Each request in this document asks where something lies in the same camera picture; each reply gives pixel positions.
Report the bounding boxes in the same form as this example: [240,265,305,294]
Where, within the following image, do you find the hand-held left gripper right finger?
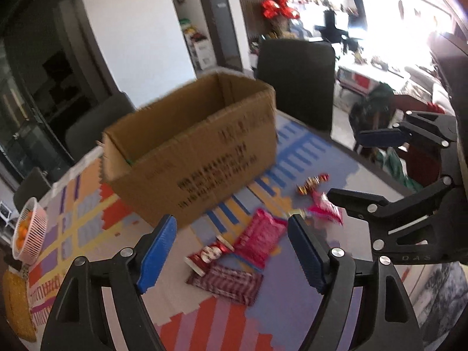
[288,214,421,351]

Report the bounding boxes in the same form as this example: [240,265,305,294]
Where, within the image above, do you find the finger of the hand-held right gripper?
[356,111,457,150]
[326,176,455,227]

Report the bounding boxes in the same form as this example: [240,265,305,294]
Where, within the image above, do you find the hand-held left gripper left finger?
[40,214,178,351]

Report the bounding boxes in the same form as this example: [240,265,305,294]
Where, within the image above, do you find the magenta candy packet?
[309,191,344,225]

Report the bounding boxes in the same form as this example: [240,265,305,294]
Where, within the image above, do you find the pink snack packet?
[233,208,288,272]

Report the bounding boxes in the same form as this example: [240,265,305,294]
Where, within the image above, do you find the small red snack packet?
[184,236,235,276]

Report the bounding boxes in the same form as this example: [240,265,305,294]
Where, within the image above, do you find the colourful candy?
[296,174,330,195]

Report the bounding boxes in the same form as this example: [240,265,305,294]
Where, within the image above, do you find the maroon striped snack packet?
[186,263,264,307]

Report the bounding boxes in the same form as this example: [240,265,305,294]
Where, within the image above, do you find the brown cardboard box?
[100,72,278,227]

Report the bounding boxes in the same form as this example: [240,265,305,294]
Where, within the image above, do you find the dark green bag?
[349,82,395,161]

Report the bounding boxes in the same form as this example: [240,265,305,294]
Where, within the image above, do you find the white low table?
[336,64,403,97]

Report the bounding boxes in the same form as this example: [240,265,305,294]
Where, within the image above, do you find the grey patterned cloth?
[406,261,468,351]

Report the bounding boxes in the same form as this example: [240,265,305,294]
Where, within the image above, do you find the dark grey dining chair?
[66,93,136,161]
[14,168,52,213]
[257,38,336,132]

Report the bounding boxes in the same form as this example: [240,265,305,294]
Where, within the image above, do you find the white fruit basket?
[12,197,48,265]

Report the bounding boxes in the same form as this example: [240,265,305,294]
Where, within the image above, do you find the pile of oranges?
[14,217,32,249]

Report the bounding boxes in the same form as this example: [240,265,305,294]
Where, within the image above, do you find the wicker tissue box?
[2,270,37,342]

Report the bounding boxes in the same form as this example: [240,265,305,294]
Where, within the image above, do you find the red foil balloons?
[261,0,301,20]

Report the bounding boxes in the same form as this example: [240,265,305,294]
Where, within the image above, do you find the dark interior door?
[194,0,244,72]

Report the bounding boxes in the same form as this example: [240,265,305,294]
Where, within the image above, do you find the shelf of toys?
[181,18,213,70]

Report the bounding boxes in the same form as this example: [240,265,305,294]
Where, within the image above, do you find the black glass sliding door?
[0,0,121,198]

